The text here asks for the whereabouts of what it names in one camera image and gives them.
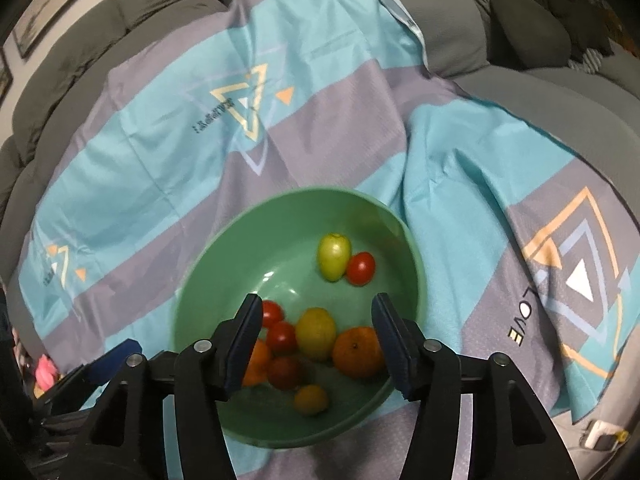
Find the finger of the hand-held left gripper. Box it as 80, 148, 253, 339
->
30, 339, 146, 426

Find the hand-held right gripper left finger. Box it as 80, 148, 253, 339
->
65, 294, 264, 480

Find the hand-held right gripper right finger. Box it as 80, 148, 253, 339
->
371, 292, 576, 480

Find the orange tangerine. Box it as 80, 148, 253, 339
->
242, 338, 273, 387
332, 326, 388, 380

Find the red tomato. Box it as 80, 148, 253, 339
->
265, 321, 298, 356
267, 355, 307, 391
346, 251, 376, 287
262, 300, 285, 328

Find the yellow-green lemon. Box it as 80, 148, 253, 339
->
295, 307, 337, 361

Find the small orange kumquat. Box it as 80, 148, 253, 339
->
293, 384, 329, 416

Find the green bowl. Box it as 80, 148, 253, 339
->
171, 186, 427, 453

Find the small green fruit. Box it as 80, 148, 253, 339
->
318, 232, 352, 282

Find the striped teal grey printed blanket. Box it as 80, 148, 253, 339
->
10, 0, 640, 461

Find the grey sofa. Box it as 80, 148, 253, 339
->
0, 0, 640, 480

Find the dark grey cushion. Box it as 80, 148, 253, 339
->
540, 0, 616, 56
489, 0, 572, 68

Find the striped cloth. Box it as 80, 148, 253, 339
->
567, 47, 608, 76

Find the framed wall picture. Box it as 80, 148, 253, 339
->
0, 47, 13, 106
12, 0, 126, 63

